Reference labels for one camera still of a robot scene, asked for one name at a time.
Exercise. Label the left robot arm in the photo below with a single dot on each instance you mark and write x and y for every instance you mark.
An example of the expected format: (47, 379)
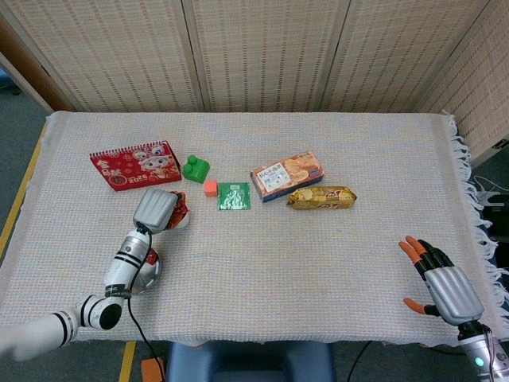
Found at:
(123, 266)

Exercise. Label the orange cube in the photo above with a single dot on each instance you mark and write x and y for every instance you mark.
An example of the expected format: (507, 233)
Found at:
(210, 189)

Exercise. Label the woven bamboo screen panel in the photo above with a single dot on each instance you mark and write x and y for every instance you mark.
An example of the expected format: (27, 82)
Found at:
(111, 51)
(24, 63)
(270, 51)
(485, 79)
(397, 51)

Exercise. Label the white waffle tablecloth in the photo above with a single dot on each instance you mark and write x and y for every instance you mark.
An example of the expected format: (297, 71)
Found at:
(278, 258)

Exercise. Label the red desk calendar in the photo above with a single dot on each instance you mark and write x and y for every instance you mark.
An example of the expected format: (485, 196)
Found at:
(135, 171)

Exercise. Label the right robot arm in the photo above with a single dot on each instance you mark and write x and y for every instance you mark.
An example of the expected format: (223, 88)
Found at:
(475, 346)

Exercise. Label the white paper cup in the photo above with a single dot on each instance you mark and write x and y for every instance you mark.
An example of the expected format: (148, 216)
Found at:
(185, 222)

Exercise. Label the green foil sachet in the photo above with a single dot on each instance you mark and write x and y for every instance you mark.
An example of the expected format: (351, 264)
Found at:
(234, 197)

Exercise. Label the blue cushioned chair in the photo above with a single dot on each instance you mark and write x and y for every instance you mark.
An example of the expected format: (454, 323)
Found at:
(246, 364)

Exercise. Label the round metal plate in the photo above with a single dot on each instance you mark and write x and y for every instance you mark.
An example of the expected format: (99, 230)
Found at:
(151, 276)

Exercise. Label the blue background object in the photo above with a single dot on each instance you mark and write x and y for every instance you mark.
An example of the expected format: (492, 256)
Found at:
(3, 79)

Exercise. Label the green toy block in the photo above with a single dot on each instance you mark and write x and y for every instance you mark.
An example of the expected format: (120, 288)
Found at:
(196, 171)

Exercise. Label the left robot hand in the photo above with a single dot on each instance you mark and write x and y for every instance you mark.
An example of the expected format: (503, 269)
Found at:
(155, 211)

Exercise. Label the orange blue biscuit box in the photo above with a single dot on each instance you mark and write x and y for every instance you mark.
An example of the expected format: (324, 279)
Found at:
(286, 175)

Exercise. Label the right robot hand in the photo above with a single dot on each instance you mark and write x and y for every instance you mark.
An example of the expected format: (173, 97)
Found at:
(455, 294)

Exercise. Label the golden biscuit packet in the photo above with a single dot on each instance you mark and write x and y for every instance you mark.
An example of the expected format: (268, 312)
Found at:
(322, 199)

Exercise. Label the orange floor block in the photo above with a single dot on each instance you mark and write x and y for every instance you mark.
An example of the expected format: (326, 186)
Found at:
(149, 372)

